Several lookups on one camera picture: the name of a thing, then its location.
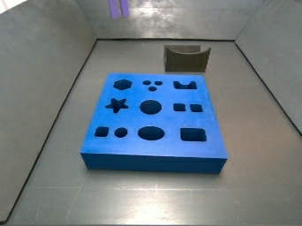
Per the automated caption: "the purple double-square peg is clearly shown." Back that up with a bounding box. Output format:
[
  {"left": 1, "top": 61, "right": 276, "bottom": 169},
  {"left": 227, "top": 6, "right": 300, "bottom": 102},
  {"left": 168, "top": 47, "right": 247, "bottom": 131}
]
[{"left": 107, "top": 0, "right": 129, "bottom": 19}]

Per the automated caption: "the blue shape-sorting board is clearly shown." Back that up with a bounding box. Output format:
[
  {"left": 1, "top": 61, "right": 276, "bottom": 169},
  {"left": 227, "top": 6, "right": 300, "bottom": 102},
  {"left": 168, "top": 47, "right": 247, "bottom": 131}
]
[{"left": 80, "top": 73, "right": 228, "bottom": 174}]

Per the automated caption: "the black curved holder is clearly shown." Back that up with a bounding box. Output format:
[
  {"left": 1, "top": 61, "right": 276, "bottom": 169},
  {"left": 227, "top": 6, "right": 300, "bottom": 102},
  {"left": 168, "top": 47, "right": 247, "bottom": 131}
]
[{"left": 164, "top": 45, "right": 211, "bottom": 72}]

